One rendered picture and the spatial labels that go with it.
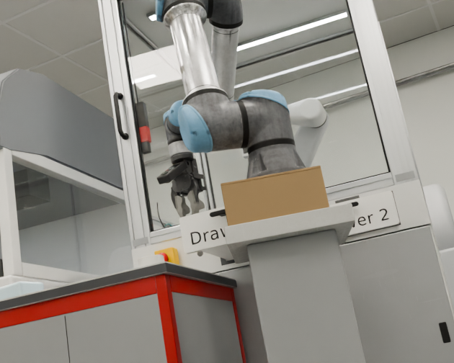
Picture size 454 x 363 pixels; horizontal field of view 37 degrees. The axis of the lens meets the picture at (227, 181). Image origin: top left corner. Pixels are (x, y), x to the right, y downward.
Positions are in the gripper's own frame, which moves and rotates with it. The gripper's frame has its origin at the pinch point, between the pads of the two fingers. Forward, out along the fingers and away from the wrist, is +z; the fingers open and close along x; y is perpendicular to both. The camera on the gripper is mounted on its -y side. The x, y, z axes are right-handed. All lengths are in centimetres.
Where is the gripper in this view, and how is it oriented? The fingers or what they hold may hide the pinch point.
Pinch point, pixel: (189, 217)
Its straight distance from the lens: 211.1
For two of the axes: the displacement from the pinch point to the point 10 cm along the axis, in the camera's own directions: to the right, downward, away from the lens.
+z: 1.9, 9.5, -2.5
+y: 5.4, 1.2, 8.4
